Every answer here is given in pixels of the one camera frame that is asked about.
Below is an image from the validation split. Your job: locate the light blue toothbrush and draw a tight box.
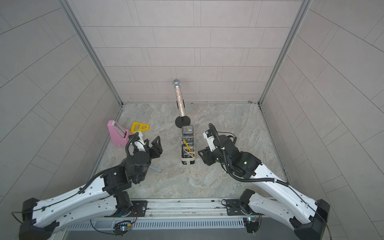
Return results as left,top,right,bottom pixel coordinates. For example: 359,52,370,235
149,166,162,173

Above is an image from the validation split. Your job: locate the yellow toothbrush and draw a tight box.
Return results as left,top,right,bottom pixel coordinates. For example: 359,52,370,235
183,140,192,153

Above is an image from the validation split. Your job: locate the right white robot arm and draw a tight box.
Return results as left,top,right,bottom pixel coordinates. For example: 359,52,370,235
198,131,330,240

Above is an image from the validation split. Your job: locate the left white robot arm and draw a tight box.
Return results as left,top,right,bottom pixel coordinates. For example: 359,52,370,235
19,133,163,240

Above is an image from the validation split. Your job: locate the yellow triangular block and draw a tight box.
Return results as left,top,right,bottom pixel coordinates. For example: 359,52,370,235
131,122,150,133

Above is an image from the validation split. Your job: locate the pink metronome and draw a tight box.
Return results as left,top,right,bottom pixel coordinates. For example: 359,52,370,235
108,120,132,147

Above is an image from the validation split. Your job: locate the black microphone stand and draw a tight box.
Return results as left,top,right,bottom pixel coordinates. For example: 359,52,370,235
175,101,191,129

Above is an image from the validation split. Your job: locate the right controller board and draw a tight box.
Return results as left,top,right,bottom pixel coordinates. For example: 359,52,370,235
243,215,262,235

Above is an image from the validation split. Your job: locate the controller board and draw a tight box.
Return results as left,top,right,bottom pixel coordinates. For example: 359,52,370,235
113,220,133,237
243,215,262,235

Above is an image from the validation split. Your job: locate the rhinestone silver microphone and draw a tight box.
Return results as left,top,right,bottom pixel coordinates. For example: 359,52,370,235
173,79,186,117

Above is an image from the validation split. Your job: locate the left controller board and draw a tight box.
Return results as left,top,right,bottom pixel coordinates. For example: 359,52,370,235
113,220,133,237

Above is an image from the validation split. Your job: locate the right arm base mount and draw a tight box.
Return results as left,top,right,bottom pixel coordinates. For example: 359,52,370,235
221,199,259,216

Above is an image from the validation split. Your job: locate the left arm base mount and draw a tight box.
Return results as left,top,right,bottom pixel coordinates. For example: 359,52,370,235
117,200,148,218

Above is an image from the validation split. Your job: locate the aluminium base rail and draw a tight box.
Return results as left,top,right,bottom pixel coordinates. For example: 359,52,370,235
60,199,256,231

